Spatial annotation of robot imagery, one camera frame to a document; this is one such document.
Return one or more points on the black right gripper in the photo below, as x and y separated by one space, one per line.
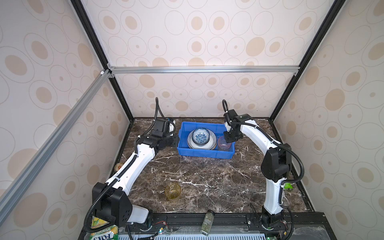
228 140

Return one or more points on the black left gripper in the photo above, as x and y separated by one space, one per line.
175 141

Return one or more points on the pink plastic cup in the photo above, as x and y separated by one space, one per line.
223 145

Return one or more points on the black striped white plate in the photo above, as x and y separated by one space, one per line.
209 146

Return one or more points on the blue dotted ceramic bowl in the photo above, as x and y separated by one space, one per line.
201 136

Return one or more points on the yellow glass cup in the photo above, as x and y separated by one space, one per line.
173 191

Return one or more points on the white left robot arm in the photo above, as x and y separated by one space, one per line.
111 199

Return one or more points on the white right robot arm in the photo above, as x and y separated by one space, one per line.
276 163

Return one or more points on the blue plastic bin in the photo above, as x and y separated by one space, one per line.
185 150

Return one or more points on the green beverage can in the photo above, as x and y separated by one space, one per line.
118 167

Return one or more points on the silver aluminium crossbar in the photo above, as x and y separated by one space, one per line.
205 69

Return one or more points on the small green packet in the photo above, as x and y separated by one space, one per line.
288 186

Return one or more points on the spice jar with herbs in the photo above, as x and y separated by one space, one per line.
207 223

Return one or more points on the yellow green snack bag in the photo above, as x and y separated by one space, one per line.
109 233

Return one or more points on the silver aluminium side rail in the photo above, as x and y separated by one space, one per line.
20 185

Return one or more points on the black corner frame post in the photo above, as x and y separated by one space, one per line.
97 47

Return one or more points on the black right corner post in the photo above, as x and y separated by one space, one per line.
313 47

